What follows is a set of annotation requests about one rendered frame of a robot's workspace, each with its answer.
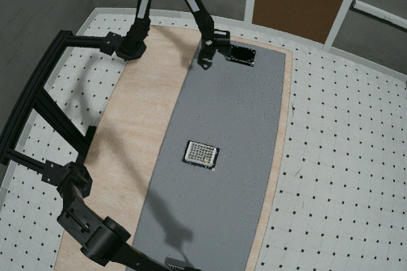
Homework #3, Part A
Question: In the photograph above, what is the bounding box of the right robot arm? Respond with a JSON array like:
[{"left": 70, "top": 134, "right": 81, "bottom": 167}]
[{"left": 57, "top": 165, "right": 183, "bottom": 271}]

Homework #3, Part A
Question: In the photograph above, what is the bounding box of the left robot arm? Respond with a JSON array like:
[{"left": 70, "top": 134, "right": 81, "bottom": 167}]
[{"left": 118, "top": 0, "right": 232, "bottom": 56}]

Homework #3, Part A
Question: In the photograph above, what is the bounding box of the white grid rack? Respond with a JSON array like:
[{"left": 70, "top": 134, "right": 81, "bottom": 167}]
[{"left": 185, "top": 142, "right": 216, "bottom": 166}]

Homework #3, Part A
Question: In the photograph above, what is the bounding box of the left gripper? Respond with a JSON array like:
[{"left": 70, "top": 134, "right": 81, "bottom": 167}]
[{"left": 197, "top": 44, "right": 214, "bottom": 70}]

